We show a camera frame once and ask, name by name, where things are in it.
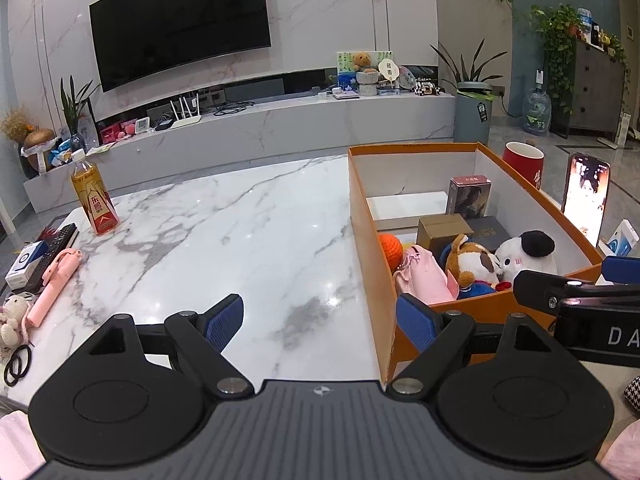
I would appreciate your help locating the smartphone with lit screen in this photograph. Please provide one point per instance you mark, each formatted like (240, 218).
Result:
(586, 192)

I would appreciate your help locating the pink selfie stick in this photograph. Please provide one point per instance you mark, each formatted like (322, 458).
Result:
(54, 279)

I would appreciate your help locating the small beige plush toy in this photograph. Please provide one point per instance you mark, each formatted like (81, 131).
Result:
(13, 323)

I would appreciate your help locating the potted plant by bin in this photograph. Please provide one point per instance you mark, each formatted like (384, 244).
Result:
(469, 76)

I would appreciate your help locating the climbing green plant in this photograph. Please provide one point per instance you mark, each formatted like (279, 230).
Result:
(559, 28)

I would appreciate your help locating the grey drawer cabinet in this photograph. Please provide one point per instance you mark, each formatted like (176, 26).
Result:
(598, 91)

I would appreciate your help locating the black wall television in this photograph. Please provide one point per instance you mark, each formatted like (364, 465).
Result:
(133, 39)

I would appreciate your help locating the amber drink bottle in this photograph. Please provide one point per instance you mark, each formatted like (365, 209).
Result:
(92, 194)

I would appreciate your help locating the red mug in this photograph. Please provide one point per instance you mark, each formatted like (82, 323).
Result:
(527, 160)

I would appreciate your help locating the water jug bottle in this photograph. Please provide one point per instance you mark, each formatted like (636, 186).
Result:
(537, 108)

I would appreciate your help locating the pink pouch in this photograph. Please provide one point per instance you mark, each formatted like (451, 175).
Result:
(420, 276)

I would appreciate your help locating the dark book box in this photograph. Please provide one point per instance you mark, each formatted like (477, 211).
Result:
(487, 232)

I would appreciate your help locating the white wifi router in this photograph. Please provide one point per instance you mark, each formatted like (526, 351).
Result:
(186, 110)

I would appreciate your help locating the illustrated card box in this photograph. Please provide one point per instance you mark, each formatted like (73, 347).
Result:
(468, 196)

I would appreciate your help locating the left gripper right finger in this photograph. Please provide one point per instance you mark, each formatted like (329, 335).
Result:
(445, 341)

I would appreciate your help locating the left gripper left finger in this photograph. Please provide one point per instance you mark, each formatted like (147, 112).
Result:
(194, 342)

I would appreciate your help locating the brown cardboard box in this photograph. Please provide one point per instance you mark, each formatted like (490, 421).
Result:
(437, 231)

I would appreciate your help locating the white blue carton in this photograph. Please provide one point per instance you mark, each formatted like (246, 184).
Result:
(621, 242)

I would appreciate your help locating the grey trash bin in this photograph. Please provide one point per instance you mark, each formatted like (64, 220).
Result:
(473, 112)

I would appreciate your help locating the black remote control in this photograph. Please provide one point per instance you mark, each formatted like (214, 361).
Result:
(62, 239)

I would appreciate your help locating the houndstooth cushion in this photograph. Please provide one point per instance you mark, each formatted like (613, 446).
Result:
(631, 394)

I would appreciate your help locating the orange knitted ball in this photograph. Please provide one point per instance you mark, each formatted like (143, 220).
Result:
(392, 249)

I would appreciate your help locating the brown white plush dog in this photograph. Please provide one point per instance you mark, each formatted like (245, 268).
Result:
(470, 263)

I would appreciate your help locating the white black plush toy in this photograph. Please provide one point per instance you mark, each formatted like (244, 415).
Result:
(532, 250)

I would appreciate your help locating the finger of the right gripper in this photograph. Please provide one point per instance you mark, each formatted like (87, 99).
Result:
(543, 291)
(621, 270)

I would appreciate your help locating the small white blue box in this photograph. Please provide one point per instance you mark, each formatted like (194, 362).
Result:
(24, 265)

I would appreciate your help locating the orange white storage box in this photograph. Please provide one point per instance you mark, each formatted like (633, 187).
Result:
(392, 169)

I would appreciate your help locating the white tv console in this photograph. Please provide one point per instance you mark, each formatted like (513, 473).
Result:
(278, 128)

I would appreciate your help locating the teddy bear figurine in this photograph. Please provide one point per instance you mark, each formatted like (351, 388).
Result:
(361, 61)

